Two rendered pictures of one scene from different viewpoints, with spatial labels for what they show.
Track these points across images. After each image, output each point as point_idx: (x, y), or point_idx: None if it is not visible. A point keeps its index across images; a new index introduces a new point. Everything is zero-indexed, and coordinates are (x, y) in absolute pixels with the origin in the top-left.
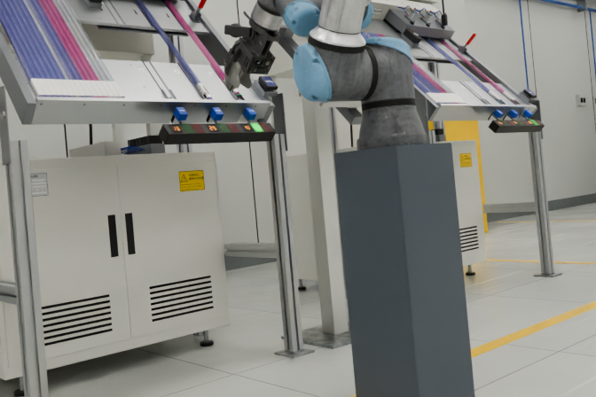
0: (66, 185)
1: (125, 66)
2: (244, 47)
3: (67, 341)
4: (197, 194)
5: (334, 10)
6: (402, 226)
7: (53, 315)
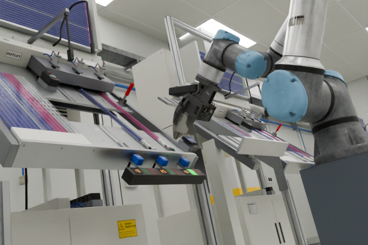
0: (27, 237)
1: (85, 126)
2: (193, 98)
3: None
4: (132, 240)
5: (303, 38)
6: None
7: None
